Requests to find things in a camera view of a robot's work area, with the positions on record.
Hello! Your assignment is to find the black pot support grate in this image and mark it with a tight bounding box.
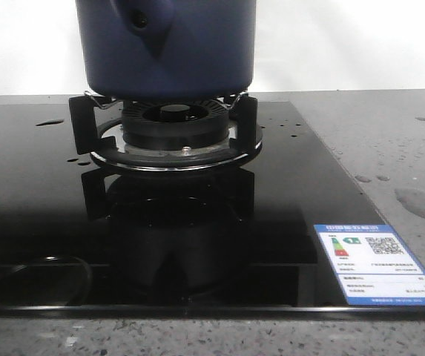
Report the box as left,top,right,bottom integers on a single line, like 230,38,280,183
68,93,263,172

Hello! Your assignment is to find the dark blue cooking pot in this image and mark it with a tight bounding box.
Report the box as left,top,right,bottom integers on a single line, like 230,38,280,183
76,1,257,101

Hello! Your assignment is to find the black gas burner head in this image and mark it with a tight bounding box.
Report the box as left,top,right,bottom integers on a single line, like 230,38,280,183
122,100,229,151

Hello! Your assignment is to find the black glass gas hob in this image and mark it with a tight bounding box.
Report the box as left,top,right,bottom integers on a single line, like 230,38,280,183
0,102,425,320

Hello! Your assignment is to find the blue energy rating label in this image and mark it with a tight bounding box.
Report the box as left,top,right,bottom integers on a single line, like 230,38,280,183
314,224,425,307

